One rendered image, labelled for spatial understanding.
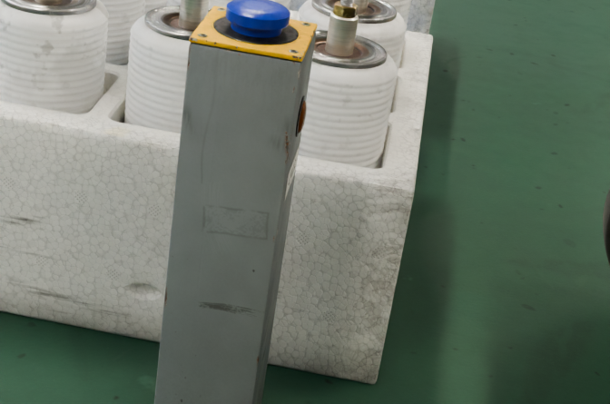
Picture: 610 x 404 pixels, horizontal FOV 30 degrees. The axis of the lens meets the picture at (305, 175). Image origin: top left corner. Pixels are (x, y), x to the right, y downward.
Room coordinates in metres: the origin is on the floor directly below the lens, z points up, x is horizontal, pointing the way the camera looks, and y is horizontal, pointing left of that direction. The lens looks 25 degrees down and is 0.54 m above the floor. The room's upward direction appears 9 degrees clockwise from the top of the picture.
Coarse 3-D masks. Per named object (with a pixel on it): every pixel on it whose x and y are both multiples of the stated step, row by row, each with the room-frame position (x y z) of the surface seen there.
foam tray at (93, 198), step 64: (0, 128) 0.79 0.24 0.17; (64, 128) 0.79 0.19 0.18; (128, 128) 0.80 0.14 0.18; (0, 192) 0.79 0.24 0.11; (64, 192) 0.79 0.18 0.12; (128, 192) 0.78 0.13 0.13; (320, 192) 0.77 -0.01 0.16; (384, 192) 0.77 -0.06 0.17; (0, 256) 0.79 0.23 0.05; (64, 256) 0.79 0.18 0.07; (128, 256) 0.78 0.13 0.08; (320, 256) 0.77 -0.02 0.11; (384, 256) 0.77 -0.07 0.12; (64, 320) 0.79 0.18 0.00; (128, 320) 0.78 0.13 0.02; (320, 320) 0.77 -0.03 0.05; (384, 320) 0.77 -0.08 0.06
